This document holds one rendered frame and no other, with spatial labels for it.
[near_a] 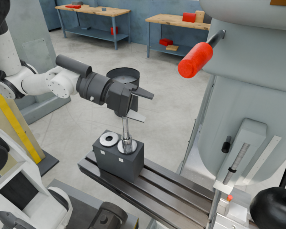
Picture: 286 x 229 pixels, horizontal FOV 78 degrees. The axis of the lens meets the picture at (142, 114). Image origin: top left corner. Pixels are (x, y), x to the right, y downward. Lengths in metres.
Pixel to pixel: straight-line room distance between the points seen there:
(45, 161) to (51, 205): 1.62
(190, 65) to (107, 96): 0.38
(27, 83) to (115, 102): 0.32
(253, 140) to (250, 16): 0.23
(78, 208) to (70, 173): 0.92
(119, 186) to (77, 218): 0.47
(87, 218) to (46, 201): 0.56
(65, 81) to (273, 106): 0.49
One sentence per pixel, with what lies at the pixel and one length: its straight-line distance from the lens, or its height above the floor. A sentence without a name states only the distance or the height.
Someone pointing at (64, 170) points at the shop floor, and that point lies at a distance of 2.29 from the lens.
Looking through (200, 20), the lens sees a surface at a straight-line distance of 4.36.
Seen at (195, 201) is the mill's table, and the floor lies 0.94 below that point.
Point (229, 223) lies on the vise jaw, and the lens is 0.83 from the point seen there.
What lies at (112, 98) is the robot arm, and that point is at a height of 1.48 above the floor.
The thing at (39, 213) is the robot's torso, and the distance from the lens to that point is 0.81.
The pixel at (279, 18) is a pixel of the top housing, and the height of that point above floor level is 1.74.
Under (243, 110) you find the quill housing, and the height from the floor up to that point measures 1.56.
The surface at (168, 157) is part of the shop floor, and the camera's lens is 2.23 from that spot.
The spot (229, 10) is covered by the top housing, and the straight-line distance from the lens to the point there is 0.21.
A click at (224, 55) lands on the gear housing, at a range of 0.32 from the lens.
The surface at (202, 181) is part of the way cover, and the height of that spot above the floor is 0.88.
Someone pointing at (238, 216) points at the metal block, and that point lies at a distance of 0.82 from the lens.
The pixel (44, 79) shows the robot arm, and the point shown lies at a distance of 0.65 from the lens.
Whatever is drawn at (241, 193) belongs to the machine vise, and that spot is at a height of 1.01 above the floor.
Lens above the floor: 1.78
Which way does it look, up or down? 40 degrees down
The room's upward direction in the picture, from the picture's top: straight up
